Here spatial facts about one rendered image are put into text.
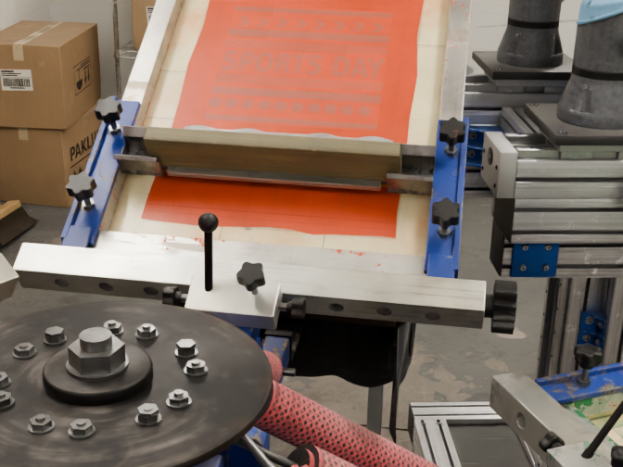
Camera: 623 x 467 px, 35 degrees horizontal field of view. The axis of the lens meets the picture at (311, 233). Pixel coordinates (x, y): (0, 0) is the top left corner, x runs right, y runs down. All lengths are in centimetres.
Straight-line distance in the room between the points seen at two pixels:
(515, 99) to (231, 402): 161
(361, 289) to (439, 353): 226
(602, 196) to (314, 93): 57
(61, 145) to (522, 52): 303
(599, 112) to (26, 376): 124
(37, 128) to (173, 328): 401
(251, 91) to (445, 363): 199
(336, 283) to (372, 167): 23
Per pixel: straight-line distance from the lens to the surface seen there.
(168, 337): 93
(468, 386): 345
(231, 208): 160
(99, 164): 165
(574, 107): 187
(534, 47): 231
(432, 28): 186
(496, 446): 279
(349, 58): 181
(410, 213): 157
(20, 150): 502
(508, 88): 233
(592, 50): 185
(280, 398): 99
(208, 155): 158
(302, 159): 154
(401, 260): 148
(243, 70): 181
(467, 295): 139
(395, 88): 175
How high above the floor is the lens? 175
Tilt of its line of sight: 22 degrees down
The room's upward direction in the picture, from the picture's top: 1 degrees clockwise
